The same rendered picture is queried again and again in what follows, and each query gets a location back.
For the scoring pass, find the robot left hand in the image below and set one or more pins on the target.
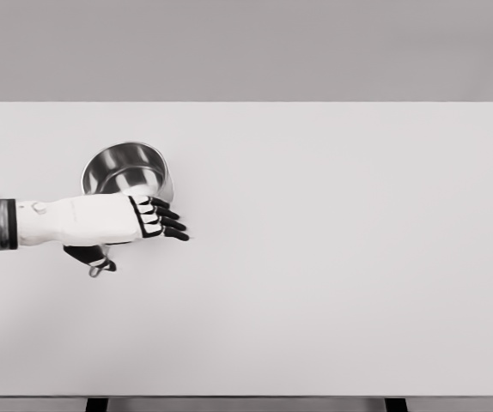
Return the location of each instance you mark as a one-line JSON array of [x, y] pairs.
[[96, 216]]

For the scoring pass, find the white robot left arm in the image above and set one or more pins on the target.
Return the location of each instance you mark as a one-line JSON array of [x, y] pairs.
[[23, 223]]

